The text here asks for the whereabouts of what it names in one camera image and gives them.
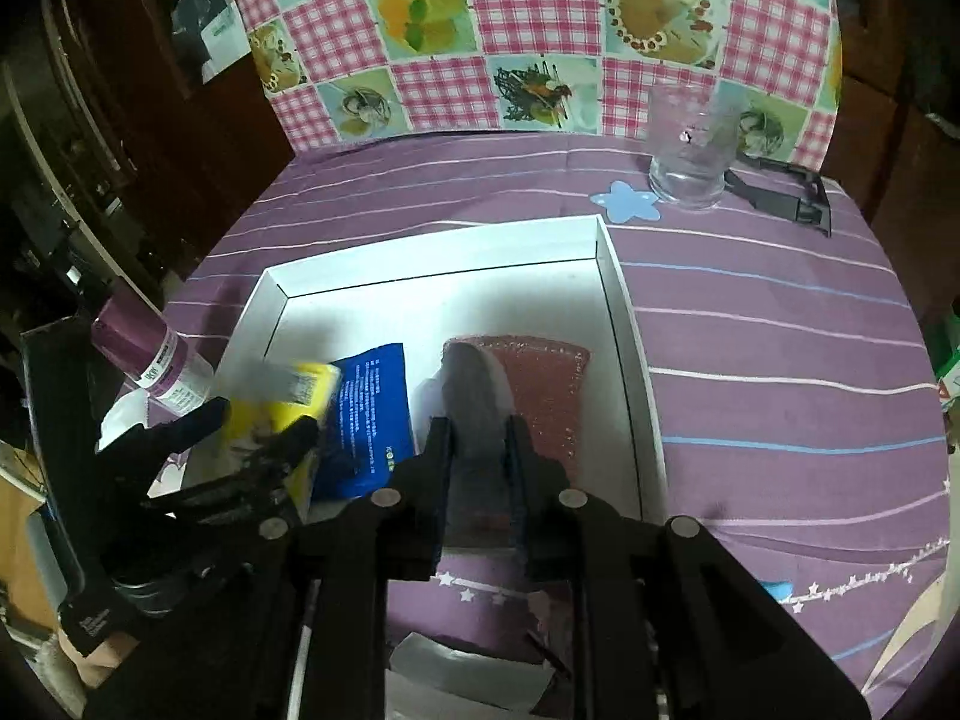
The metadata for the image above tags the green white carton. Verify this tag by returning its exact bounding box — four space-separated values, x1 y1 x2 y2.
934 345 960 421

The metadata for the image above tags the purple white bottle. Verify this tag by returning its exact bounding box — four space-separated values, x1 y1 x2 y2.
90 292 215 415

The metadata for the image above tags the clear glass cup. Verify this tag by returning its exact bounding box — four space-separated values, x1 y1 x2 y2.
646 81 743 211

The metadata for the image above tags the dark wooden cabinet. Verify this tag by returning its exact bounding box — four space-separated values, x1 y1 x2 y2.
825 0 960 331
0 0 295 331

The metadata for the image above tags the pink glitter scouring sponge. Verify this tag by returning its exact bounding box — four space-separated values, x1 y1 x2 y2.
442 334 593 488

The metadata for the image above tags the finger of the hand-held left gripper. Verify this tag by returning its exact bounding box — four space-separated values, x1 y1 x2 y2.
96 397 232 466
146 417 322 515

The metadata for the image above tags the pink checkered chair cover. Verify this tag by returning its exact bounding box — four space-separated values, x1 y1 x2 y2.
221 0 845 173

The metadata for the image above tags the person's left hand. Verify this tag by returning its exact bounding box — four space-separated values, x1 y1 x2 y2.
64 626 142 691

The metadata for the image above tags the yellow wet wipes packet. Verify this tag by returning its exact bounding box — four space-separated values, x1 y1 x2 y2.
221 358 346 530

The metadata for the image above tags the blue printed packet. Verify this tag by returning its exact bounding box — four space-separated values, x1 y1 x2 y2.
307 341 418 503

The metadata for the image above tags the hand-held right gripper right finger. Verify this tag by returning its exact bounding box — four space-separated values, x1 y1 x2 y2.
504 414 871 720

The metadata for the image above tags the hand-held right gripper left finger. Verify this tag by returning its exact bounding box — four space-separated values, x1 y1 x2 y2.
86 414 455 720

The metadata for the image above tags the white cardboard box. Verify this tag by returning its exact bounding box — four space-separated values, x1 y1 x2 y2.
180 214 668 533

